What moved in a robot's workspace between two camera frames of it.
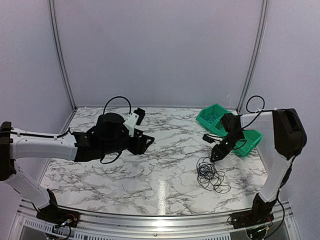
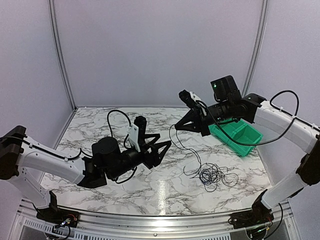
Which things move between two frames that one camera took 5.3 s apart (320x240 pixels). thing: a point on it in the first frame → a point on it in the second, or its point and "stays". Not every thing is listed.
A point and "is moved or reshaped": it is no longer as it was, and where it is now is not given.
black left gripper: x=139 y=146 → x=157 y=158
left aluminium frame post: x=60 y=52 stays
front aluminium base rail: x=103 y=226 stays
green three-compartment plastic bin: x=212 y=116 stays
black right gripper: x=221 y=153 → x=192 y=116
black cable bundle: x=208 y=178 is moved or reshaped
